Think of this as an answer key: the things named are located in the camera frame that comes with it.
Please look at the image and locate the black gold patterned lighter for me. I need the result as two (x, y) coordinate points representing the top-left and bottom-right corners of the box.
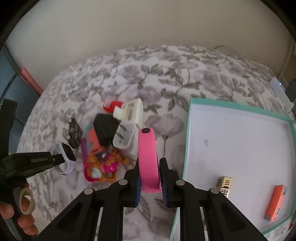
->
(216, 176), (232, 198)

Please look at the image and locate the white smart watch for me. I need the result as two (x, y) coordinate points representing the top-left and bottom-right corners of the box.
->
(51, 141), (76, 176)

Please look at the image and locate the orange blue puzzle case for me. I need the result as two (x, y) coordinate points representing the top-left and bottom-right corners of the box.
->
(264, 185), (285, 222)

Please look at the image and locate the pink dog toy figure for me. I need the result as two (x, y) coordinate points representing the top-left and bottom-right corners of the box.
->
(84, 148), (130, 184)

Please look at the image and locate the purple lighter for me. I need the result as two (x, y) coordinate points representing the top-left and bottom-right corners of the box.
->
(80, 138), (88, 165)

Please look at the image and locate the pink smart watch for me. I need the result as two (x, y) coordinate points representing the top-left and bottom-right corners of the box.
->
(138, 128), (161, 193)

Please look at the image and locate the person left hand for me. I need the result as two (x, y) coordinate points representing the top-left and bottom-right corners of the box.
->
(1, 177), (38, 240)

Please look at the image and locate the teal white tray box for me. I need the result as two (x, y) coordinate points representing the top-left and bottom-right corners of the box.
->
(183, 98), (295, 240)

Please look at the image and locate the black toy car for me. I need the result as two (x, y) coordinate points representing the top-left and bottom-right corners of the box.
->
(66, 118), (82, 149)

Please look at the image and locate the pink blue puzzle case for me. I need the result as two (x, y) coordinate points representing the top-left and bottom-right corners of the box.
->
(86, 123), (105, 156)

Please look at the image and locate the pink rolled mat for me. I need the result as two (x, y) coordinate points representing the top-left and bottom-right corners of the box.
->
(20, 67), (43, 96)

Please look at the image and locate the white charger plug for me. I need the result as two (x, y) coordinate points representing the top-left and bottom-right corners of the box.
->
(113, 121), (138, 158)

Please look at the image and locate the black charger plug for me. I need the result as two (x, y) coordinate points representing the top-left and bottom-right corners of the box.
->
(93, 113), (119, 147)

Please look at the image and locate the red small bottle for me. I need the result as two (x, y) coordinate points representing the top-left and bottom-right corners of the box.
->
(103, 100), (124, 113)

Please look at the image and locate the floral grey white blanket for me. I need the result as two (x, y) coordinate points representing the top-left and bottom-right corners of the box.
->
(17, 46), (295, 240)

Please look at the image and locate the cream plastic frame piece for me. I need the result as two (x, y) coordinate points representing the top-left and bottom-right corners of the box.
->
(113, 98), (144, 129)

